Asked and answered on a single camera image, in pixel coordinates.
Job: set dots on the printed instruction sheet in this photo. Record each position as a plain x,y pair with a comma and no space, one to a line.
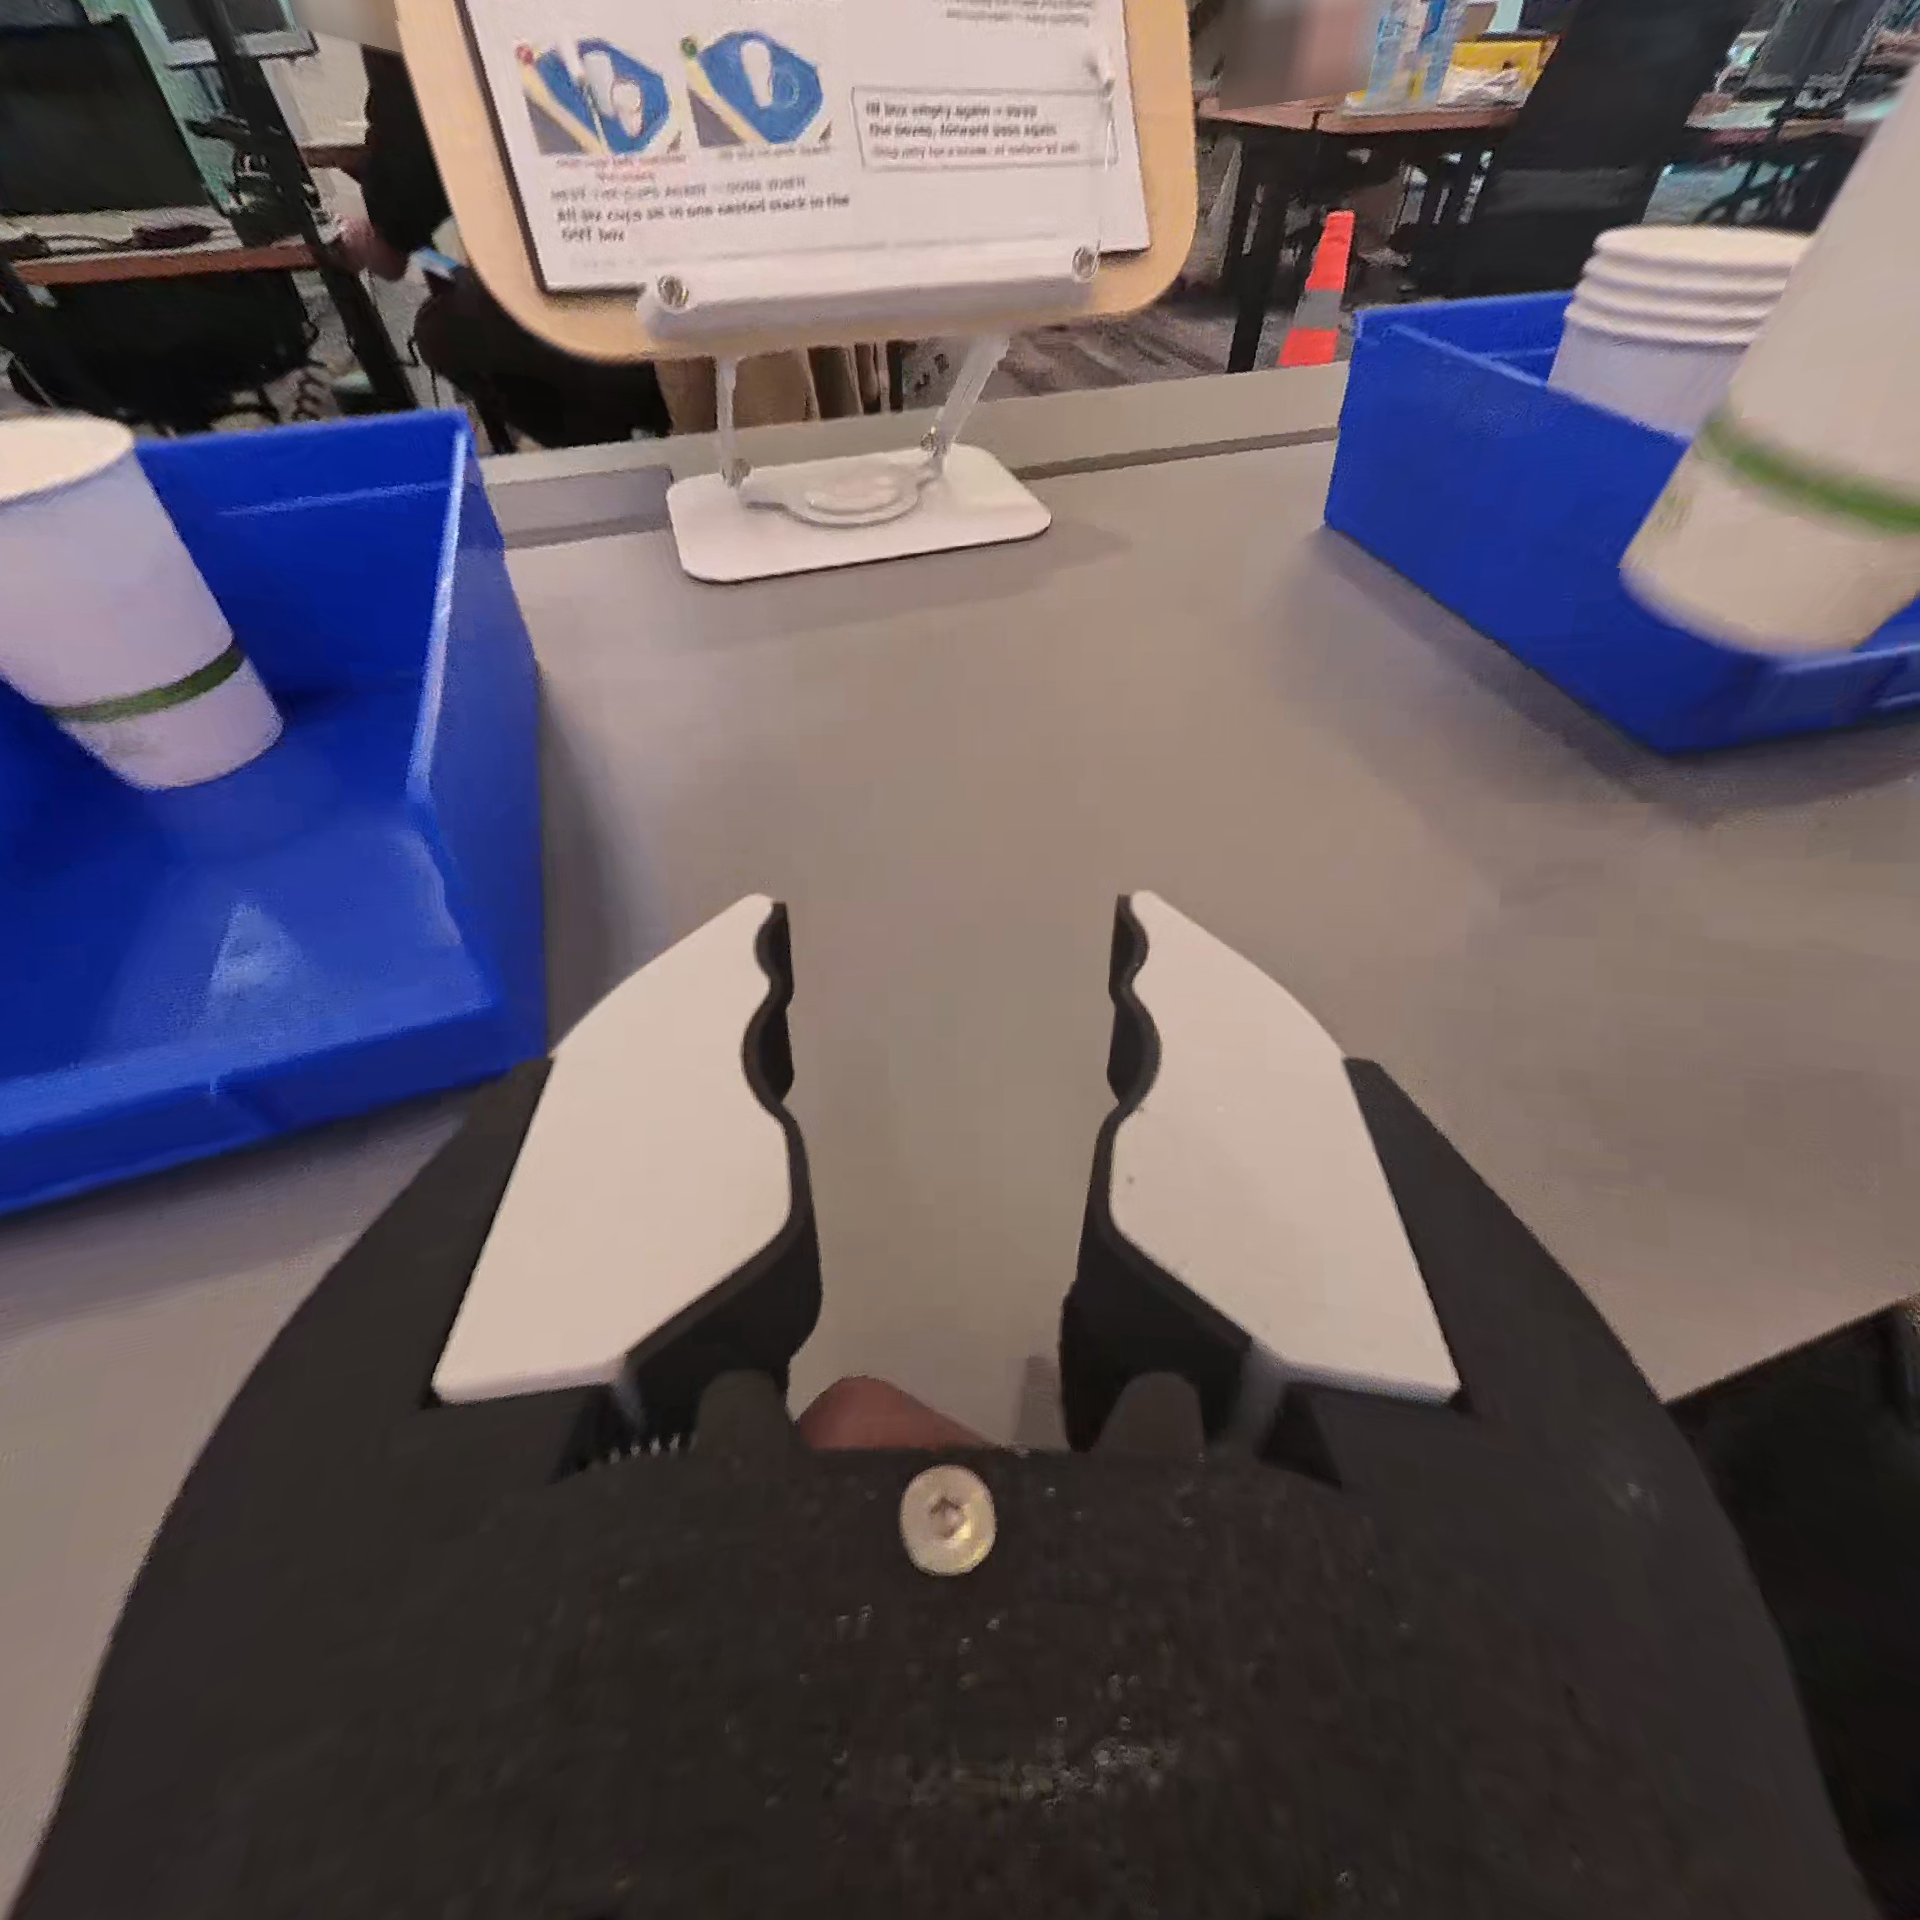
902,210

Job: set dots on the large black office chair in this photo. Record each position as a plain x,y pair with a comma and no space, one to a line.
1590,150

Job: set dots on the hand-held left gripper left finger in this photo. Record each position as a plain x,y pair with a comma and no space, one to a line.
645,1201

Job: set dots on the wooden office desk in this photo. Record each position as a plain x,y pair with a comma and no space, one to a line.
1277,116

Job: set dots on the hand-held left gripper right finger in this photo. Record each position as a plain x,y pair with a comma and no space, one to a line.
1260,1201

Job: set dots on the instruction sheet on tablet stand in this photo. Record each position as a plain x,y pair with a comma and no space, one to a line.
931,523

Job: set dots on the dark wooden desk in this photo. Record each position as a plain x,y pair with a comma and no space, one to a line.
150,268

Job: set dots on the orange traffic cone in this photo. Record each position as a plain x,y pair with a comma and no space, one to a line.
1321,300

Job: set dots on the cluster of white cups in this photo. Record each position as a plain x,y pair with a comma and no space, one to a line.
1666,345

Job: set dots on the blue plastic bin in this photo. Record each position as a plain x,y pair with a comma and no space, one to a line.
1470,495
300,974

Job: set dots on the beige hanging coat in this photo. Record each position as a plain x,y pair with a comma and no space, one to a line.
781,390

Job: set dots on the white paper cup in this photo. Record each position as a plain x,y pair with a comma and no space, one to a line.
1801,450
107,599

